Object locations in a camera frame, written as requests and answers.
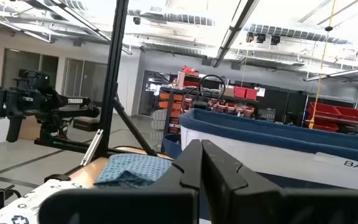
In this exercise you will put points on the brown cardboard box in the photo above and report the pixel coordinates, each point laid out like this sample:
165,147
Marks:
30,129

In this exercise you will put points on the large red bin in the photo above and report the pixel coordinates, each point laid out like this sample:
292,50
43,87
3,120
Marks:
350,113
323,109

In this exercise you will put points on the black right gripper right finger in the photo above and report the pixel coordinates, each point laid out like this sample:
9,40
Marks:
259,207

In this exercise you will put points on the silver metal bar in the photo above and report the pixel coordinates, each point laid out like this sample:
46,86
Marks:
92,146

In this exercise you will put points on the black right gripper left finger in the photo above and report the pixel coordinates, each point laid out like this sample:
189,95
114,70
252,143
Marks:
120,207

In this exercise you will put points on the long ceiling light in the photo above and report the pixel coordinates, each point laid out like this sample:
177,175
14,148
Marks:
340,73
233,31

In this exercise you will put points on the black table clamp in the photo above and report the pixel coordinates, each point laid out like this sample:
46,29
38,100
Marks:
56,178

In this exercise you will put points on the blue plastic tub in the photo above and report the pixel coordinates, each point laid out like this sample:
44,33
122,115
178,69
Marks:
171,146

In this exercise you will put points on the small red bin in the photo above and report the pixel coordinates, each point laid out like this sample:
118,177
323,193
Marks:
240,92
251,94

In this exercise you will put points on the shelf rack with orange bins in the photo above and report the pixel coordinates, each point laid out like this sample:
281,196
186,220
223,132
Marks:
174,105

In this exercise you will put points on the blue fabric basket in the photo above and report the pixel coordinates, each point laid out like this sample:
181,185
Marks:
259,149

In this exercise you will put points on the blue patterned folded cloth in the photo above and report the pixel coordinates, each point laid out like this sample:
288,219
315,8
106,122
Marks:
135,168

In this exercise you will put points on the white printed wipes pack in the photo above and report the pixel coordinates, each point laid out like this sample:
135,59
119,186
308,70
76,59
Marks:
20,205

